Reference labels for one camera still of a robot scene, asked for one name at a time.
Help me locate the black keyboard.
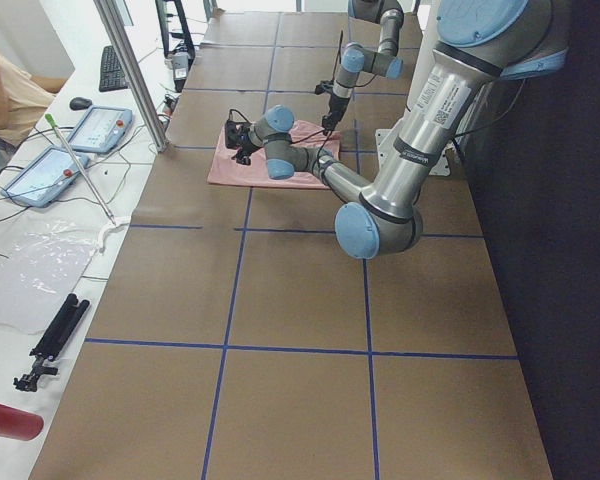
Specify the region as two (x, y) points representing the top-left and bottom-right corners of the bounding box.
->
(98, 45), (128, 92)

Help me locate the seated person beige shirt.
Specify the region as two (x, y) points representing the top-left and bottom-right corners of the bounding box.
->
(0, 54), (67, 147)

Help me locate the near blue teach pendant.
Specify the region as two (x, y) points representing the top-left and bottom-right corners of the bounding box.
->
(0, 146), (80, 208)

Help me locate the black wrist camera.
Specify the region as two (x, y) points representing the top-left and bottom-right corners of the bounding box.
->
(224, 108), (251, 150)
(314, 80), (333, 95)

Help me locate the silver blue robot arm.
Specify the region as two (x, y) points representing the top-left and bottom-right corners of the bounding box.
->
(314, 1), (404, 132)
(224, 0), (572, 259)

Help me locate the black folded tripod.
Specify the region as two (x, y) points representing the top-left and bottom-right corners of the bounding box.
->
(13, 293), (90, 392)

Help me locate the far blue teach pendant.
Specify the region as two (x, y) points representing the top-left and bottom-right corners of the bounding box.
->
(67, 105), (133, 154)

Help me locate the black computer mouse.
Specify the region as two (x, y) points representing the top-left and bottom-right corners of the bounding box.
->
(69, 97), (93, 111)

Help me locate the aluminium frame post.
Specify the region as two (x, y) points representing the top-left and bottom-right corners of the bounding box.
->
(94, 0), (168, 153)

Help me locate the metal stick with green tip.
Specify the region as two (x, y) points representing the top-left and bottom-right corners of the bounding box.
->
(44, 113), (117, 226)

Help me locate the red water bottle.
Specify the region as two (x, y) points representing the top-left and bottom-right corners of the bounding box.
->
(0, 404), (44, 441)

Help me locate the clear plastic bag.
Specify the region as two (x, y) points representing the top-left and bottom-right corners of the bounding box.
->
(0, 217), (97, 334)

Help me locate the white plastic hook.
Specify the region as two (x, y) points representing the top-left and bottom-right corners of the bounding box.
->
(97, 216), (131, 253)

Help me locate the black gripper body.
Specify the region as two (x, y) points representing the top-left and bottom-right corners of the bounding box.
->
(230, 136), (258, 166)
(321, 89), (351, 132)

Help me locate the pink printed t-shirt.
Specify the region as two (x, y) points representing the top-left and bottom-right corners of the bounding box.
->
(207, 120), (342, 190)

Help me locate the blue teach pendant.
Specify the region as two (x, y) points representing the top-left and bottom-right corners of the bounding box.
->
(67, 105), (133, 154)
(0, 146), (80, 208)

